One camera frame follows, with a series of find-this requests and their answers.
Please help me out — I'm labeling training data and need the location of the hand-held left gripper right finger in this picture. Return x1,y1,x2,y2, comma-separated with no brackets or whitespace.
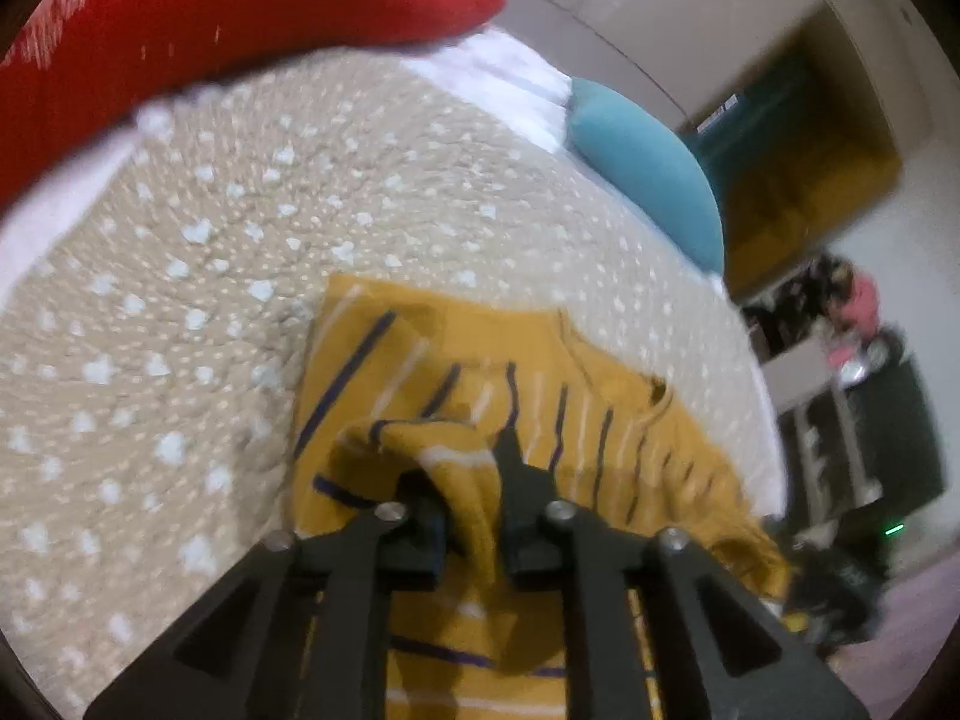
492,426,872,720

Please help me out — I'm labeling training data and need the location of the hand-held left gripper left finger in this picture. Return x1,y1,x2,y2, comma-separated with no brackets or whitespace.
84,471,449,720

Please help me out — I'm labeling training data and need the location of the yellow striped small shirt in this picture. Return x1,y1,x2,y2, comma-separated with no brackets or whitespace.
289,273,791,720

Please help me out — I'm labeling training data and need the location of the dark bag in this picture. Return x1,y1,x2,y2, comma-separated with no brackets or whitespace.
780,537,893,653

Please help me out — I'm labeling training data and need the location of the beige dotted blanket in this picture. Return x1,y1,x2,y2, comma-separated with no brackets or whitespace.
0,45,766,713

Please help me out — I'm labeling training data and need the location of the teal pillow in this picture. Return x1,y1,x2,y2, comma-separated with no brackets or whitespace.
567,78,725,275

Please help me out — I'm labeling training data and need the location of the white bed sheet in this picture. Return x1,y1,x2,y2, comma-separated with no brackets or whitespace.
405,24,574,158

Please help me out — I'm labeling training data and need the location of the yellow teal cabinet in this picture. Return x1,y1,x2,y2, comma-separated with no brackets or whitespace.
679,9,902,299

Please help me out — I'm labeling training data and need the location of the red pillow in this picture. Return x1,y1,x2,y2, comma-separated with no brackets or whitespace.
0,0,508,212

